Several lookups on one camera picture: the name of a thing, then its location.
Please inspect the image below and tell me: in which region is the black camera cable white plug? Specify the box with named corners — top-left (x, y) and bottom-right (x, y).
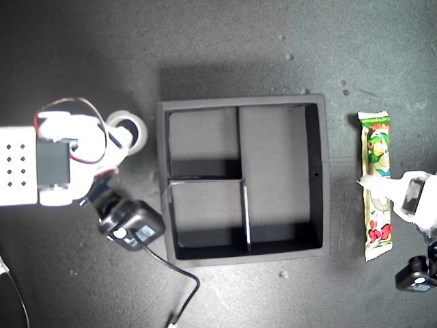
top-left (135, 235), bottom-right (201, 328)

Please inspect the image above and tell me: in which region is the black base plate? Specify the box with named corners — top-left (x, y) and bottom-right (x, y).
top-left (0, 271), bottom-right (31, 328)

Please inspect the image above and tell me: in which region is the black tray with wells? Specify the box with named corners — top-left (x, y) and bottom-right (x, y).
top-left (156, 94), bottom-right (331, 269)

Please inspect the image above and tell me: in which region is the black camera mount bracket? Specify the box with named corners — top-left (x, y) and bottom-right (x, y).
top-left (425, 238), bottom-right (437, 277)
top-left (79, 172), bottom-right (120, 215)

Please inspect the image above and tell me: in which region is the red motor wire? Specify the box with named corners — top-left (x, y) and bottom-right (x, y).
top-left (33, 97), bottom-right (109, 165)

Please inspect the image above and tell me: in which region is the wide white tape roll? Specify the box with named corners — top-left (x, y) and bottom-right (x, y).
top-left (104, 109), bottom-right (149, 155)

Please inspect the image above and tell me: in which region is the snack bar in printed wrapper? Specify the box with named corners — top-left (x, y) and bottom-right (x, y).
top-left (356, 110), bottom-right (395, 263)

